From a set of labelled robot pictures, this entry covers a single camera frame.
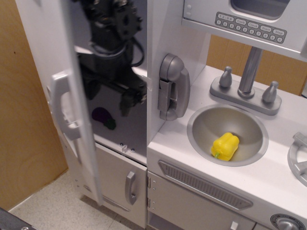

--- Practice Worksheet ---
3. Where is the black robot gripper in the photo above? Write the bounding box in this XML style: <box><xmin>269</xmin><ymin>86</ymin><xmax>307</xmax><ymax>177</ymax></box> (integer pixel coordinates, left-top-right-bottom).
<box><xmin>78</xmin><ymin>49</ymin><xmax>147</xmax><ymax>116</ymax></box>

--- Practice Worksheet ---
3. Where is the silver fridge door handle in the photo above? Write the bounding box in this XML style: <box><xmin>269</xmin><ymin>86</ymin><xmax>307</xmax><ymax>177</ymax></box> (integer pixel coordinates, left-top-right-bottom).
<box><xmin>50</xmin><ymin>71</ymin><xmax>81</xmax><ymax>140</ymax></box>

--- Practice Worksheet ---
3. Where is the white fridge door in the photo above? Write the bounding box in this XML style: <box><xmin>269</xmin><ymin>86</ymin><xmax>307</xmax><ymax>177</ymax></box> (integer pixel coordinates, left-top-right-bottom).
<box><xmin>16</xmin><ymin>0</ymin><xmax>103</xmax><ymax>205</ymax></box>

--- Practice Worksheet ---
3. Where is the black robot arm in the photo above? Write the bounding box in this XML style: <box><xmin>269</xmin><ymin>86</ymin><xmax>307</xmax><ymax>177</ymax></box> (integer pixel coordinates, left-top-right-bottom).
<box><xmin>77</xmin><ymin>0</ymin><xmax>147</xmax><ymax>116</ymax></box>

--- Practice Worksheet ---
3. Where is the purple toy eggplant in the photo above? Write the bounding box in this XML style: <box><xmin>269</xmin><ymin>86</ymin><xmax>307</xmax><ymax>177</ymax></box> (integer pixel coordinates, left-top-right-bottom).
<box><xmin>92</xmin><ymin>107</ymin><xmax>116</xmax><ymax>130</ymax></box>

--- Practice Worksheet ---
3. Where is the white magnetic door catch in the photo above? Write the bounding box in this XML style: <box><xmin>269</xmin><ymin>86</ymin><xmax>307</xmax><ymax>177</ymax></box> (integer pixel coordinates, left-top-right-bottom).
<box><xmin>119</xmin><ymin>143</ymin><xmax>135</xmax><ymax>153</ymax></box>

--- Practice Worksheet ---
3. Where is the white toy kitchen cabinet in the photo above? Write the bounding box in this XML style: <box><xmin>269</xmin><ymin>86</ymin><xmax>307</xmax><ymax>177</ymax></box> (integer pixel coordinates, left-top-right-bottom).
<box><xmin>69</xmin><ymin>0</ymin><xmax>307</xmax><ymax>230</ymax></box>

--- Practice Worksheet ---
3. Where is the white lower freezer door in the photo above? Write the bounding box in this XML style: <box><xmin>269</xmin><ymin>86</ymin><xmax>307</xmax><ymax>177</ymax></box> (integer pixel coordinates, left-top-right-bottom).
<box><xmin>57</xmin><ymin>134</ymin><xmax>147</xmax><ymax>229</ymax></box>

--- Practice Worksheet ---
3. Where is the brown wooden board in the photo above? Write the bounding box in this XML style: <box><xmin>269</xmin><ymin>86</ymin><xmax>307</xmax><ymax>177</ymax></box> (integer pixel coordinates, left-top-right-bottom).
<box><xmin>0</xmin><ymin>0</ymin><xmax>68</xmax><ymax>210</ymax></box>

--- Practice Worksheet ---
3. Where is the silver vent grille panel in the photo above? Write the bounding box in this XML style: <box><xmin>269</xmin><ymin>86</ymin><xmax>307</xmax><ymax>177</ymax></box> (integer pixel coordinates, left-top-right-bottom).
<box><xmin>158</xmin><ymin>160</ymin><xmax>253</xmax><ymax>210</ymax></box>

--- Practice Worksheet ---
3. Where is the yellow toy bell pepper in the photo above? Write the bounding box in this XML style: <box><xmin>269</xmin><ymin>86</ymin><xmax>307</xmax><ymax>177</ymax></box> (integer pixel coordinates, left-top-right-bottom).
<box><xmin>211</xmin><ymin>132</ymin><xmax>239</xmax><ymax>161</ymax></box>

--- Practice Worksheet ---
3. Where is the silver round sink bowl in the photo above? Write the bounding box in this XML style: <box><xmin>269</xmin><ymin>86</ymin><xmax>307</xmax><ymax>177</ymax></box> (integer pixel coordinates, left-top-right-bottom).
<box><xmin>187</xmin><ymin>105</ymin><xmax>269</xmax><ymax>167</ymax></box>

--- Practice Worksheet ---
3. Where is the silver toy faucet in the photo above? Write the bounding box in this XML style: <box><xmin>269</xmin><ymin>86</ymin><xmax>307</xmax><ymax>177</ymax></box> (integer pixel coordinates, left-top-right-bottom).
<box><xmin>210</xmin><ymin>47</ymin><xmax>282</xmax><ymax>115</ymax></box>

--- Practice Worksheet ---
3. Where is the black case corner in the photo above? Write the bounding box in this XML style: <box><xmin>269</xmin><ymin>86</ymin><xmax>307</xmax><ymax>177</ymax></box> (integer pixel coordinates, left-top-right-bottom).
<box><xmin>0</xmin><ymin>208</ymin><xmax>36</xmax><ymax>230</ymax></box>

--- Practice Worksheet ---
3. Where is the brown cardboard backing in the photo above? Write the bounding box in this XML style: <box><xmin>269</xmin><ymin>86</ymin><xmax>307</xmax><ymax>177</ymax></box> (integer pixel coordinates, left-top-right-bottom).
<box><xmin>206</xmin><ymin>35</ymin><xmax>307</xmax><ymax>95</ymax></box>

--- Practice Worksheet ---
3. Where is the toy microwave with keypad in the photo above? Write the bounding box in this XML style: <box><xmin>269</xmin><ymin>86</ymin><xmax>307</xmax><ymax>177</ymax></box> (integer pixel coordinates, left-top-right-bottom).
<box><xmin>182</xmin><ymin>0</ymin><xmax>307</xmax><ymax>61</ymax></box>

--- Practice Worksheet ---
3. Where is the silver stove burner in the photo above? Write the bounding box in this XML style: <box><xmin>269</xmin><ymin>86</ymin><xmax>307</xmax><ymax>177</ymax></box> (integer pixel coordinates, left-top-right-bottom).
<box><xmin>287</xmin><ymin>131</ymin><xmax>307</xmax><ymax>188</ymax></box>

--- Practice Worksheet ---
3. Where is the silver oven knob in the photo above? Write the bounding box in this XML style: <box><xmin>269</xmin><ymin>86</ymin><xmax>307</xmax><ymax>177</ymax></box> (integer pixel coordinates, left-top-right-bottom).
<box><xmin>271</xmin><ymin>214</ymin><xmax>306</xmax><ymax>230</ymax></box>

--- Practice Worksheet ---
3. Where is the grey toy wall phone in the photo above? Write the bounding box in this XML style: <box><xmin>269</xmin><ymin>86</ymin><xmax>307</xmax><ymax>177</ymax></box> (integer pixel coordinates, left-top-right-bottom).
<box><xmin>158</xmin><ymin>54</ymin><xmax>190</xmax><ymax>121</ymax></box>

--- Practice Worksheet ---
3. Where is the silver lower door handle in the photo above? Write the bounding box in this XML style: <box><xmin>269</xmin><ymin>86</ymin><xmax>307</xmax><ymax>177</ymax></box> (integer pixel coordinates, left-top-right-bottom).
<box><xmin>125</xmin><ymin>171</ymin><xmax>136</xmax><ymax>205</ymax></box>

